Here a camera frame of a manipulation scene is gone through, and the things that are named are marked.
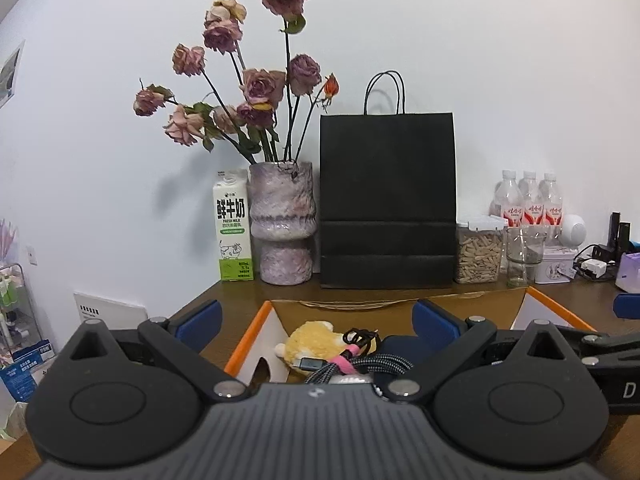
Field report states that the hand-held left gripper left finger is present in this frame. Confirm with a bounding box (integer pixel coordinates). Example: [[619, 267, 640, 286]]
[[67, 299, 251, 402]]

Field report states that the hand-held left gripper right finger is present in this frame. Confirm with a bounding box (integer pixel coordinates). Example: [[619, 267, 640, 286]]
[[382, 300, 575, 402]]

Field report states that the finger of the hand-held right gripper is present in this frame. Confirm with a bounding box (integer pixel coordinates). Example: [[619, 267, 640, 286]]
[[559, 324, 640, 368], [614, 292, 640, 320]]

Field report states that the navy zipper pouch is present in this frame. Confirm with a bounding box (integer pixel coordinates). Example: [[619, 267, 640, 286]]
[[377, 334, 426, 368]]

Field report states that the grey braided cable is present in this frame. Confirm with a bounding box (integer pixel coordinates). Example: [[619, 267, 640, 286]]
[[295, 352, 416, 386]]

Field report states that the black cable bundle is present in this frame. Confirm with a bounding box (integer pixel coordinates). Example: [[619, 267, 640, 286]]
[[342, 329, 381, 356]]

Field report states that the orange cardboard box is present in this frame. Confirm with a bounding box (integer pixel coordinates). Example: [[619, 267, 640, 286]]
[[223, 285, 598, 386]]

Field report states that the yellow white plush toy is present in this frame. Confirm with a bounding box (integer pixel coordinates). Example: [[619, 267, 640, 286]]
[[274, 321, 351, 373]]

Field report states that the wooden desktop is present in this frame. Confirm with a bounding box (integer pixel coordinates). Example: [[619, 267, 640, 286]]
[[10, 276, 640, 480]]

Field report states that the purple tissue pack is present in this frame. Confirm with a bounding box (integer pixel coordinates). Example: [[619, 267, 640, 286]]
[[615, 252, 640, 293]]

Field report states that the clear seed jar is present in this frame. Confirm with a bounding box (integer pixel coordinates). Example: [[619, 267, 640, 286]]
[[454, 215, 506, 285]]

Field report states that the white tin box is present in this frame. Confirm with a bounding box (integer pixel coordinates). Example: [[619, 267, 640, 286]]
[[535, 246, 577, 285]]

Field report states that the white round speaker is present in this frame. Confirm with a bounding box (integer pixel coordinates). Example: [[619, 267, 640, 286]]
[[560, 213, 588, 248]]

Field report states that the green white milk carton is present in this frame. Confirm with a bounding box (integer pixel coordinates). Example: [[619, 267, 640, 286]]
[[212, 169, 254, 282]]

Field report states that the clear glass beaker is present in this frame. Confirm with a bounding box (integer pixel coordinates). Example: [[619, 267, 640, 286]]
[[505, 225, 548, 288]]

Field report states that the clear water bottle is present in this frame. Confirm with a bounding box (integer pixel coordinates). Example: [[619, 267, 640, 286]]
[[517, 170, 544, 228], [492, 169, 523, 228], [539, 172, 565, 229]]

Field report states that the purple marbled vase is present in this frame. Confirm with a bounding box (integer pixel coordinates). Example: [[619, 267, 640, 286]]
[[248, 161, 318, 286]]

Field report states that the black paper bag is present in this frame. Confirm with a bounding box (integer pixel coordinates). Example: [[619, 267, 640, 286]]
[[319, 70, 457, 290]]

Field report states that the blue cardboard box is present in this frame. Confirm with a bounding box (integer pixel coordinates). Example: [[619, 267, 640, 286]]
[[0, 342, 56, 403]]

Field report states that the purple dried grass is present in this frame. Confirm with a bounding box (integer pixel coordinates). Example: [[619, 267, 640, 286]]
[[0, 217, 18, 261]]

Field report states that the dried rose bouquet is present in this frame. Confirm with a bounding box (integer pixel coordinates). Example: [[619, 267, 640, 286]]
[[132, 0, 341, 165]]

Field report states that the white charger with cables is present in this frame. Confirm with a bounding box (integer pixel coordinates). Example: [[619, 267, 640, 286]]
[[572, 244, 618, 281]]

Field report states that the white wall panel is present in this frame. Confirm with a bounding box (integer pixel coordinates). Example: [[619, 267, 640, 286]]
[[73, 291, 149, 333]]

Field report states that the pink cable tie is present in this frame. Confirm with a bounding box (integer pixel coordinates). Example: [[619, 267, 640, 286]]
[[327, 345, 362, 375]]

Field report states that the wire storage rack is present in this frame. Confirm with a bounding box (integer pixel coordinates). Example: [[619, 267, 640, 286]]
[[0, 262, 43, 356]]

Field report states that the wall picture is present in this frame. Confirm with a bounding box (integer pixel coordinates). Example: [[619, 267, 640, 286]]
[[0, 39, 26, 108]]

